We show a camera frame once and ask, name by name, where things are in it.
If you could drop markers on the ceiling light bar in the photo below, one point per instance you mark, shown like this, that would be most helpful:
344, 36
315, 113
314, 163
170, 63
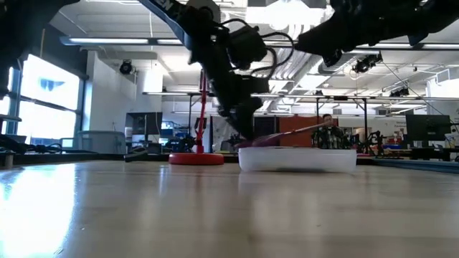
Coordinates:
107, 41

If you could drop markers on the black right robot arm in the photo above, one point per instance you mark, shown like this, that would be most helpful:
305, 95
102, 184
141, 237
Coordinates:
412, 18

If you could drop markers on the clear plastic supply box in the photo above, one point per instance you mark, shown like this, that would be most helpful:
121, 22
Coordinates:
297, 159

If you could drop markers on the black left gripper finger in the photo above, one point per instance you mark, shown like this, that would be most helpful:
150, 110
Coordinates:
231, 116
251, 120

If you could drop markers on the person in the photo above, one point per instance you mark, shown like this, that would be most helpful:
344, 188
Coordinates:
330, 138

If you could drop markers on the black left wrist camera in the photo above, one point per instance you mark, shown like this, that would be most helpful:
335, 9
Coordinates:
247, 46

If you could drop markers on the white plastic bin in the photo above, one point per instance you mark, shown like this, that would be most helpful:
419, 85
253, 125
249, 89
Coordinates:
98, 142

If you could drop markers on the red desk lamp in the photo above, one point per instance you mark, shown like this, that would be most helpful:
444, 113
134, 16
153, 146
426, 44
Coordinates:
196, 158

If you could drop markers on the black aluminium table frame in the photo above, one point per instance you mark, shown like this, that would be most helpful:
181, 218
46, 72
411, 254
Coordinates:
107, 157

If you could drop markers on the orange partition panel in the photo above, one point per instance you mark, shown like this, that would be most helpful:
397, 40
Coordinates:
290, 123

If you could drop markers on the black computer monitor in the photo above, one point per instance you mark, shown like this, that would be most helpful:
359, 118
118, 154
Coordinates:
428, 129

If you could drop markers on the black ceiling spotlight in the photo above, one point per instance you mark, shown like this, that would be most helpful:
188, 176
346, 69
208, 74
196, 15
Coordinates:
126, 67

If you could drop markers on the purple and teal scissors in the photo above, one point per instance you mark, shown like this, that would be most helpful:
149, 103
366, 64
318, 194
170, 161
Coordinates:
269, 140

